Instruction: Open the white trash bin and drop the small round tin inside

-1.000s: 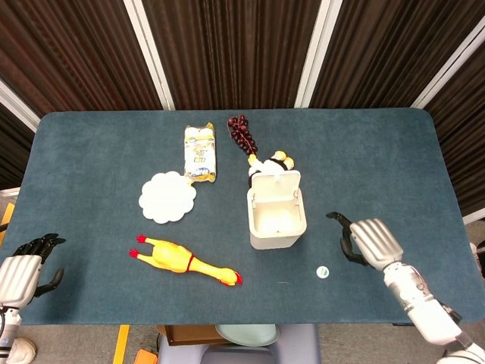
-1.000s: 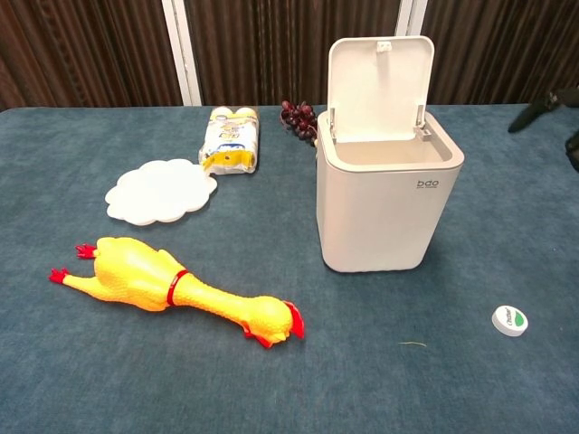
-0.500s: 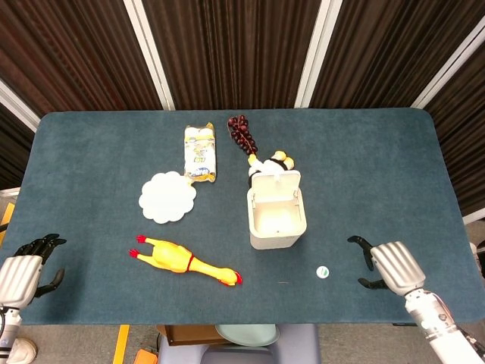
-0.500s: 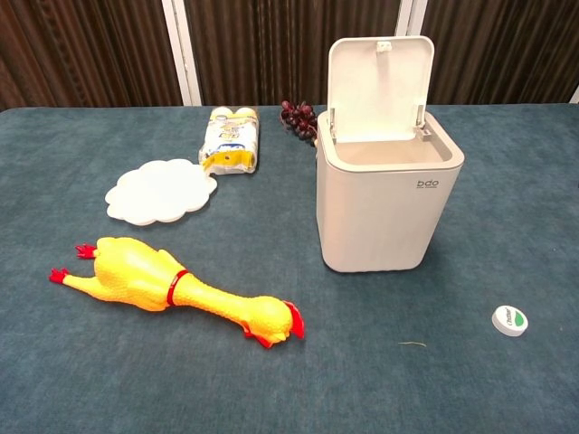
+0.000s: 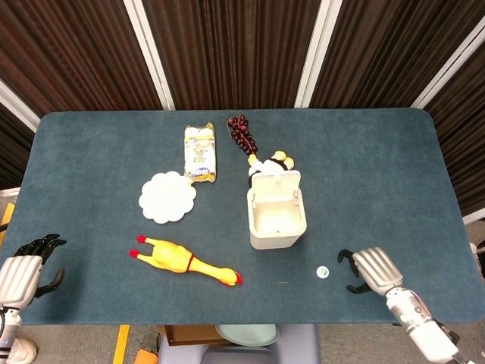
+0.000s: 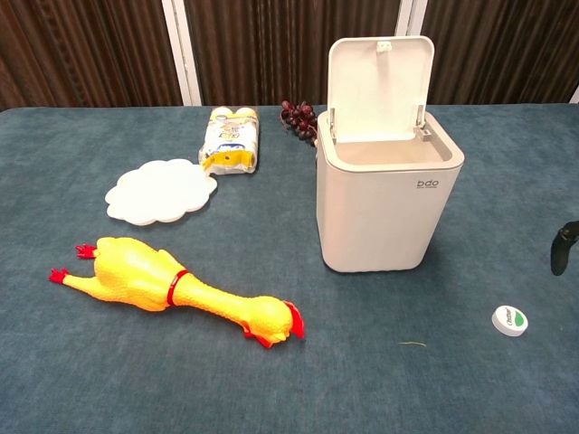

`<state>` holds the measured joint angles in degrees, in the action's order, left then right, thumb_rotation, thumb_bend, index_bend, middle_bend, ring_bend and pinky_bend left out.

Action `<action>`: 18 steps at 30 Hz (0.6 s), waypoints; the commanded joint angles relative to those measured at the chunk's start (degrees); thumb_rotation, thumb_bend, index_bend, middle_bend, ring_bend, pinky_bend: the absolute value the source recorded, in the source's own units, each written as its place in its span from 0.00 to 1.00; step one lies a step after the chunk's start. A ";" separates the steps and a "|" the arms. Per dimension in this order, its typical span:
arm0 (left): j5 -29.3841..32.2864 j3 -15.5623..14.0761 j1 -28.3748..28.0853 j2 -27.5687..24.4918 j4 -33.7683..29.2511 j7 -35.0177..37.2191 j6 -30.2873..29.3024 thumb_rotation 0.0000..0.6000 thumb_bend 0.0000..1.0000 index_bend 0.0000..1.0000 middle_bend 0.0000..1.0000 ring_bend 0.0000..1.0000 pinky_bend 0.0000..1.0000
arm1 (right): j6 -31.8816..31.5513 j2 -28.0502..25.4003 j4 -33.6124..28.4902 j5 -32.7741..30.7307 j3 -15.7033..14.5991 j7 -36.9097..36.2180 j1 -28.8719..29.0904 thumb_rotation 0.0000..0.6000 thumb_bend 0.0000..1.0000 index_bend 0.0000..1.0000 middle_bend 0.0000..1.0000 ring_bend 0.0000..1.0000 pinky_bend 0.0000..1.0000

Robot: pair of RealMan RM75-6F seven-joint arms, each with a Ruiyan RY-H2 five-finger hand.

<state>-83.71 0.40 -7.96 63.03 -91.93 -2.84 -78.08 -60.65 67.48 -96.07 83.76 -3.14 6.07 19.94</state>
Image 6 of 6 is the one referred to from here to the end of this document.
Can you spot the white trash bin lid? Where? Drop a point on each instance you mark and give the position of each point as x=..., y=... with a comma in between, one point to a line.
x=380, y=212

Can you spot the yellow rubber chicken toy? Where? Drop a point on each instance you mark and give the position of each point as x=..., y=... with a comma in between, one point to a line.
x=145, y=280

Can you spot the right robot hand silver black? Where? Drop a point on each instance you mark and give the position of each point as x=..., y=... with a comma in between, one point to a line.
x=561, y=253

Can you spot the dark red grape bunch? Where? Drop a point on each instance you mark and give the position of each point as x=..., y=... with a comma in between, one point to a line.
x=298, y=117

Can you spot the small white round container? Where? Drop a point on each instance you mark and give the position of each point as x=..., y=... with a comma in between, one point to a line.
x=509, y=322

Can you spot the small dry straw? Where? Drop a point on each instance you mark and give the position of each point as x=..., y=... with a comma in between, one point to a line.
x=411, y=344

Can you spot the white partition post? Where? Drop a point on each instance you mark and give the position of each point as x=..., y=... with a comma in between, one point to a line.
x=411, y=18
x=183, y=54
x=576, y=95

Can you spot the blue felt table cover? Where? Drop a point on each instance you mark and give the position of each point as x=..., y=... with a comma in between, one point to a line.
x=135, y=384

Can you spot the white scalloped tray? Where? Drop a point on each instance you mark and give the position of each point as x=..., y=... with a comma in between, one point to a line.
x=158, y=192

